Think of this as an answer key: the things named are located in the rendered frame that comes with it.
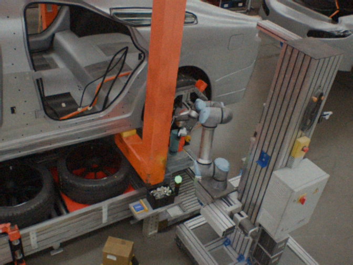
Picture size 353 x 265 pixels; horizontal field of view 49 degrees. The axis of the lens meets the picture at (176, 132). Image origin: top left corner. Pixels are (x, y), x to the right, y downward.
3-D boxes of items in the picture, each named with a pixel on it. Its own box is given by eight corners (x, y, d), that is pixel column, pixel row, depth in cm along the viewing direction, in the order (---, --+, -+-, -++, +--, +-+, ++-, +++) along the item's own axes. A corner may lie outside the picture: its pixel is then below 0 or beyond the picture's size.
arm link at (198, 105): (210, 100, 303) (207, 101, 314) (197, 100, 301) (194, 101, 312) (210, 110, 303) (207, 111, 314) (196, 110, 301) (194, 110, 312)
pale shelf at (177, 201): (172, 191, 343) (172, 188, 342) (182, 203, 332) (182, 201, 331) (128, 206, 323) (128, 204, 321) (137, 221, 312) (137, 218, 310)
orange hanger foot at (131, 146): (129, 138, 382) (131, 108, 362) (155, 170, 348) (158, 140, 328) (114, 142, 374) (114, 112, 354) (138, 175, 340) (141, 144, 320)
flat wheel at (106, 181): (99, 148, 403) (99, 130, 389) (144, 181, 371) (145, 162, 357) (43, 177, 360) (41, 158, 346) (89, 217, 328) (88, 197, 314)
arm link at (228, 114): (239, 110, 265) (221, 98, 312) (224, 109, 264) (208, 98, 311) (237, 126, 268) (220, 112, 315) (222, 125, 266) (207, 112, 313)
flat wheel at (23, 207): (4, 250, 293) (0, 229, 280) (-45, 207, 320) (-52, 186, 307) (71, 201, 340) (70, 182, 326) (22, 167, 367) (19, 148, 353)
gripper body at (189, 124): (190, 132, 312) (197, 119, 312) (180, 126, 312) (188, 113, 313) (189, 132, 319) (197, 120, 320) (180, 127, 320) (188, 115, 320)
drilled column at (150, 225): (151, 232, 356) (154, 200, 332) (156, 240, 350) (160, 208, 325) (141, 236, 351) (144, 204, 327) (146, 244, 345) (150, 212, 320)
